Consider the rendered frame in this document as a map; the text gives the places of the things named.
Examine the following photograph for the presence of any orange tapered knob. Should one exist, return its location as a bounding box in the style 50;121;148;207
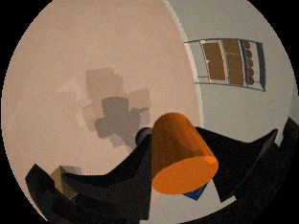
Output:
150;112;219;195

